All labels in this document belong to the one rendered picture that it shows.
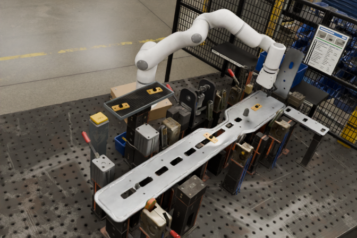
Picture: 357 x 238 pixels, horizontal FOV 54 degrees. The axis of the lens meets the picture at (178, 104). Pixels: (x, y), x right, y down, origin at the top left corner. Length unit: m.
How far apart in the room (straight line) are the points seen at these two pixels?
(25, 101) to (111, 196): 2.35
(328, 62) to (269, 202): 1.03
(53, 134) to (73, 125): 0.14
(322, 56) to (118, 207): 1.69
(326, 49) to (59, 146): 1.82
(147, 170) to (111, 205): 0.25
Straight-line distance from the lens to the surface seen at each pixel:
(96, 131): 1.68
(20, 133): 2.33
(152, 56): 2.09
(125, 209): 1.52
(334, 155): 2.65
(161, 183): 1.63
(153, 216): 1.44
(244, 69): 2.21
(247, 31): 1.96
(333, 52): 2.52
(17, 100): 3.78
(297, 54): 2.30
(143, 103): 1.79
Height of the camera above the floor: 2.23
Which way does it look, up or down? 36 degrees down
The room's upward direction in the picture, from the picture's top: 11 degrees clockwise
